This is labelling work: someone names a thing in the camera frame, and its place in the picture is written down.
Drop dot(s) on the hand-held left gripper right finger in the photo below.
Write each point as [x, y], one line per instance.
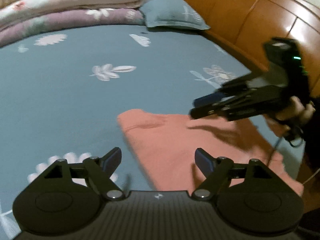
[203, 162]

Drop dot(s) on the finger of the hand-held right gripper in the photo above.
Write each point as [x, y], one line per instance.
[210, 98]
[250, 105]

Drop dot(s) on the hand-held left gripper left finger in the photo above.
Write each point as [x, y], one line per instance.
[112, 160]

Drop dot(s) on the orange striped sweater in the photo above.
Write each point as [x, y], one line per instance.
[175, 142]

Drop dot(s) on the person's right hand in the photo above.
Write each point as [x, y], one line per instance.
[300, 112]

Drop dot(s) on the wooden bed headboard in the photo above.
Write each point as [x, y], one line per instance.
[250, 12]

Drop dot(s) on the bed with teal printed sheet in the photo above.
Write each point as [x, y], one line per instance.
[75, 92]

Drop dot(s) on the teal pillow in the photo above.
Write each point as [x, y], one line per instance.
[172, 12]

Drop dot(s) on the purple floral quilt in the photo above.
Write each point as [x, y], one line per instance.
[62, 21]

